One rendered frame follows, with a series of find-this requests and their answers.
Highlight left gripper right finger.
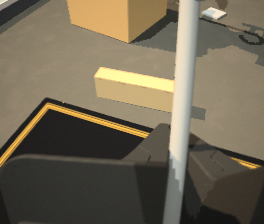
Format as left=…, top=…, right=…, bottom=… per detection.
left=179, top=132, right=264, bottom=224

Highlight black mat with tan border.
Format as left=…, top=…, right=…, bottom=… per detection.
left=0, top=97, right=264, bottom=169

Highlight grey vertical rod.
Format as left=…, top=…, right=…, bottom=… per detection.
left=163, top=0, right=206, bottom=224

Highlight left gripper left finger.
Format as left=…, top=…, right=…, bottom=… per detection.
left=0, top=123, right=171, bottom=224

